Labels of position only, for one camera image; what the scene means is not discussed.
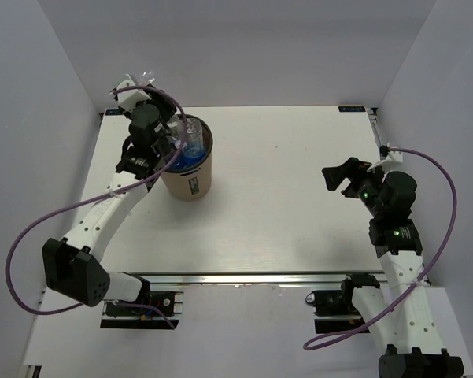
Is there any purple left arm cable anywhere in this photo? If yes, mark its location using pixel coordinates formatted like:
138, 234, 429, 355
5, 85, 189, 330

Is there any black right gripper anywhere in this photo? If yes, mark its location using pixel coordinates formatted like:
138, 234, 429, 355
322, 157, 390, 218

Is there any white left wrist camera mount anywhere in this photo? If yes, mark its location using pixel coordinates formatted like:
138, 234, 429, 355
109, 74, 151, 113

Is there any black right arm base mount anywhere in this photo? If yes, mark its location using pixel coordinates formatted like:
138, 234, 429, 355
305, 273, 380, 335

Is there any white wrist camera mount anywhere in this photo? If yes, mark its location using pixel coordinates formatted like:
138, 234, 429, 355
367, 143, 403, 173
109, 74, 151, 113

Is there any right blue table sticker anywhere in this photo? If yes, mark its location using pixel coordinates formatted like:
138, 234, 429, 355
338, 106, 366, 113

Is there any blue table sticker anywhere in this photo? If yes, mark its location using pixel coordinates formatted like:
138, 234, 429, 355
338, 106, 366, 113
104, 109, 122, 116

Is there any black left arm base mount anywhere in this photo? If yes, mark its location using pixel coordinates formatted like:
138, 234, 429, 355
100, 283, 184, 330

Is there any aluminium table frame rail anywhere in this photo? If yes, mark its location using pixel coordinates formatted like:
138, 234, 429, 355
98, 106, 434, 291

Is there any left blue table sticker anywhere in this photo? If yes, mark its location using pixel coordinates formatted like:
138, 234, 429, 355
104, 109, 122, 116

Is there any brown bin with black rim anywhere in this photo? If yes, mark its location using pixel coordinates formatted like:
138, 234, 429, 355
161, 114, 213, 201

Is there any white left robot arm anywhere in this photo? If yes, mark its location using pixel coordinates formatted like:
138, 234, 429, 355
42, 97, 177, 314

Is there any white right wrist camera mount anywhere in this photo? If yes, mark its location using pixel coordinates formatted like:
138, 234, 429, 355
367, 143, 403, 173

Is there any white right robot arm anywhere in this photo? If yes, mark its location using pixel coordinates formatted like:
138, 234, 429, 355
322, 157, 464, 377

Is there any clear bottle blue label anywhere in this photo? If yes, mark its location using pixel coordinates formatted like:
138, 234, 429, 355
129, 90, 184, 170
182, 118, 205, 166

